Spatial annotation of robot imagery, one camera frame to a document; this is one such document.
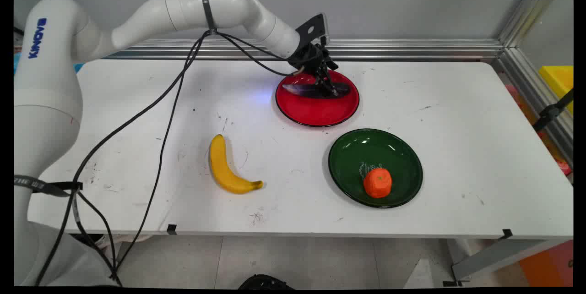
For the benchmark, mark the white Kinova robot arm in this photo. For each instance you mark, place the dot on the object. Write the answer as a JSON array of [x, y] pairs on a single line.
[[50, 78]]

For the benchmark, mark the black round object on floor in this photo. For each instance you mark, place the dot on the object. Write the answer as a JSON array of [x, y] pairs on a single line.
[[263, 282]]

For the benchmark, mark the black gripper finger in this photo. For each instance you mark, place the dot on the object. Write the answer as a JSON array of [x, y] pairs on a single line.
[[323, 80], [333, 84]]

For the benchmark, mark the blue object behind arm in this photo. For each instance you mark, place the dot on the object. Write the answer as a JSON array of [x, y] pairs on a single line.
[[19, 62]]

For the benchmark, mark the dark purple eggplant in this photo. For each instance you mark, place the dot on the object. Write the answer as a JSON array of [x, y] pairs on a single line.
[[297, 89]]

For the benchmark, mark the short aluminium frame rail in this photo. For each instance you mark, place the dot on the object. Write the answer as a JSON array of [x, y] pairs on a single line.
[[535, 97]]

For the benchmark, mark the orange toy mandarin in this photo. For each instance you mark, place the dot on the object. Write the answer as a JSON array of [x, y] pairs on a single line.
[[377, 183]]

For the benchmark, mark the pink red floor mat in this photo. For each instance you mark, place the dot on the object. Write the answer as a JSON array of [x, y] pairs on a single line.
[[519, 101]]

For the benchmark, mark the red round plate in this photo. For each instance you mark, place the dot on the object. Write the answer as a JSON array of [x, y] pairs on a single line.
[[316, 111]]

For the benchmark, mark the yellow banana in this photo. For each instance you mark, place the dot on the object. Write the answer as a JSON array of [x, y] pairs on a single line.
[[219, 166]]

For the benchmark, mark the upright aluminium frame post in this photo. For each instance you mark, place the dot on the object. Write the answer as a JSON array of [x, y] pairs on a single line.
[[533, 5]]

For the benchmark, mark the small black table clip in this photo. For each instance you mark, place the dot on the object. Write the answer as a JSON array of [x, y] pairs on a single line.
[[506, 234], [171, 229]]

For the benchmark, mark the orange box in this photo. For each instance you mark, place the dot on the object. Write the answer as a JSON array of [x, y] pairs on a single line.
[[549, 264]]

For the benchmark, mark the grey table leg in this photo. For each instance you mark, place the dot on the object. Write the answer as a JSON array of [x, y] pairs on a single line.
[[499, 257]]

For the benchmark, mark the long aluminium frame rail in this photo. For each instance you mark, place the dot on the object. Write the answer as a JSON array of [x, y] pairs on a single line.
[[366, 49]]

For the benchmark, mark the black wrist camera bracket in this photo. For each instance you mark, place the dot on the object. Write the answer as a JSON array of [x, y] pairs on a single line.
[[312, 28]]

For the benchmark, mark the green round plate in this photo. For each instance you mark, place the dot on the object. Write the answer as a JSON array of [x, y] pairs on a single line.
[[357, 156]]

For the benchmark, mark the yellow plastic box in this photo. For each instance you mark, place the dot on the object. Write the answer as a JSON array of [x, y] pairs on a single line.
[[561, 81]]

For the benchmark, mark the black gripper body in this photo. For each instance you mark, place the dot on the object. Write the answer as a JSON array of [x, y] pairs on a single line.
[[311, 58]]

